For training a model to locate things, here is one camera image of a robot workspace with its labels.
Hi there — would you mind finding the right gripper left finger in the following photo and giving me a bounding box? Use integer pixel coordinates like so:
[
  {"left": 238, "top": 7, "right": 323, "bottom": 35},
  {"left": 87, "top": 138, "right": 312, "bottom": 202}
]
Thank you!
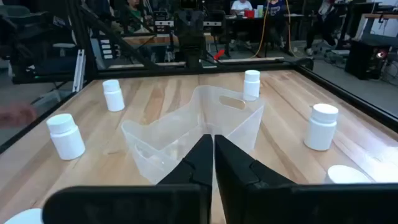
[{"left": 42, "top": 134, "right": 215, "bottom": 224}]

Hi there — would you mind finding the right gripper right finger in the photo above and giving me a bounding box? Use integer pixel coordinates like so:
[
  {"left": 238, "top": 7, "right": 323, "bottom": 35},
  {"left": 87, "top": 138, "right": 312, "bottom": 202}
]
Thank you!
[{"left": 214, "top": 134, "right": 398, "bottom": 224}]

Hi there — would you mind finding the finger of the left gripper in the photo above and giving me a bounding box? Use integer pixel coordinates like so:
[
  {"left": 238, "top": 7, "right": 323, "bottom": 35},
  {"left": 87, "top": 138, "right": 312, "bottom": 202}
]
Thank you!
[
  {"left": 175, "top": 15, "right": 190, "bottom": 41},
  {"left": 190, "top": 15, "right": 205, "bottom": 41}
]

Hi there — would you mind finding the white plastic pill bottle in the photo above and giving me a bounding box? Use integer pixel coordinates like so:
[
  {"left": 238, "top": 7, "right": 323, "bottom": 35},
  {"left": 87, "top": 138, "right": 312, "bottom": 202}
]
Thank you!
[
  {"left": 102, "top": 79, "right": 126, "bottom": 113},
  {"left": 3, "top": 208, "right": 44, "bottom": 224},
  {"left": 303, "top": 103, "right": 340, "bottom": 152},
  {"left": 243, "top": 69, "right": 261, "bottom": 102},
  {"left": 45, "top": 113, "right": 86, "bottom": 161},
  {"left": 325, "top": 164, "right": 373, "bottom": 185}
]

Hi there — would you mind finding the clear plastic basket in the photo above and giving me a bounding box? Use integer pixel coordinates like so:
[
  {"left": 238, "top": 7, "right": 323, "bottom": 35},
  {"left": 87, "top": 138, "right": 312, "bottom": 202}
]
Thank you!
[{"left": 121, "top": 85, "right": 265, "bottom": 184}]

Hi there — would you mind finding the wooden desk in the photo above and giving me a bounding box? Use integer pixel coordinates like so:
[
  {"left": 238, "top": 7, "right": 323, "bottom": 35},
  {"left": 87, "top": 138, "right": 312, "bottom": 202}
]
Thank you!
[{"left": 123, "top": 33, "right": 215, "bottom": 46}]

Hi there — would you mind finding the person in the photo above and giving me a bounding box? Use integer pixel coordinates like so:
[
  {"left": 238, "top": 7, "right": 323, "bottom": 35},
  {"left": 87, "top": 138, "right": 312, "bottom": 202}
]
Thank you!
[
  {"left": 230, "top": 0, "right": 253, "bottom": 16},
  {"left": 123, "top": 0, "right": 153, "bottom": 34},
  {"left": 266, "top": 0, "right": 287, "bottom": 47},
  {"left": 304, "top": 0, "right": 338, "bottom": 57}
]

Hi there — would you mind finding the silver aluminium bar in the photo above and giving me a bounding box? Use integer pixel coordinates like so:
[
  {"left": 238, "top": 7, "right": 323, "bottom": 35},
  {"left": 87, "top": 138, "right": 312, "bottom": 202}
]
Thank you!
[{"left": 72, "top": 49, "right": 86, "bottom": 93}]

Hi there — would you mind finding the black equipment box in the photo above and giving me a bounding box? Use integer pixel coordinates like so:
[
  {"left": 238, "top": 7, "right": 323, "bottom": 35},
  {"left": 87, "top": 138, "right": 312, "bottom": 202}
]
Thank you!
[{"left": 344, "top": 39, "right": 392, "bottom": 81}]

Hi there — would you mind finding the yellow hanging cable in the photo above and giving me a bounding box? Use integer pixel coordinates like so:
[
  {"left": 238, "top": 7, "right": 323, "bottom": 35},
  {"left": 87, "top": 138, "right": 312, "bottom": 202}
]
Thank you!
[
  {"left": 251, "top": 0, "right": 271, "bottom": 59},
  {"left": 284, "top": 0, "right": 296, "bottom": 54}
]

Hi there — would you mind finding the black aluminium table frame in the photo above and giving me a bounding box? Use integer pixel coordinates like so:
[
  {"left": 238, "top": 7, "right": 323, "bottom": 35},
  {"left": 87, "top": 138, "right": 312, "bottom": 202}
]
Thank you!
[{"left": 0, "top": 0, "right": 398, "bottom": 155}]

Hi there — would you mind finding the black frame corner bracket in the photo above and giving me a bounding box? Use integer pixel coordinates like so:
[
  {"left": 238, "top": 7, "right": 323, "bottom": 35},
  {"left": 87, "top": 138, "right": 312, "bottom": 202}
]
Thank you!
[{"left": 292, "top": 57, "right": 315, "bottom": 72}]

